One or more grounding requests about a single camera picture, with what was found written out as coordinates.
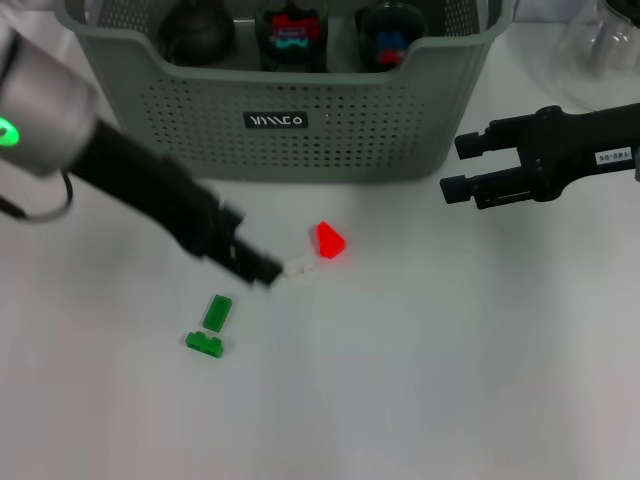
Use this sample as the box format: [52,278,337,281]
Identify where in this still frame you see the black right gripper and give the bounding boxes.
[438,101,640,211]

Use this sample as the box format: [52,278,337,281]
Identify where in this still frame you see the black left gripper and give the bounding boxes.
[68,118,285,291]

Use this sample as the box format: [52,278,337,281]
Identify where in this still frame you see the green notched brick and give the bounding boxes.
[184,330,225,359]

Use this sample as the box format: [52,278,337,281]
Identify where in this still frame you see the blue square plate brick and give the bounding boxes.
[377,30,407,52]

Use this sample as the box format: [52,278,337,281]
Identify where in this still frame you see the dark red long brick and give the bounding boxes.
[269,13,322,39]

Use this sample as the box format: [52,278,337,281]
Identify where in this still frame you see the grey-green plastic storage bin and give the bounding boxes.
[52,0,516,185]

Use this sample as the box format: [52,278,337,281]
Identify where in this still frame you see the small white brick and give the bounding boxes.
[282,253,317,279]

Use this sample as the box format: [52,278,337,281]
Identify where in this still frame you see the red wedge brick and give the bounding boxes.
[315,221,348,260]

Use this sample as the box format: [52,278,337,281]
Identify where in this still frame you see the black teapot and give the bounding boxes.
[158,0,237,68]

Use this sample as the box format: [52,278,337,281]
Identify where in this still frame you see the left arm cable with plug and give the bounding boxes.
[0,169,76,225]

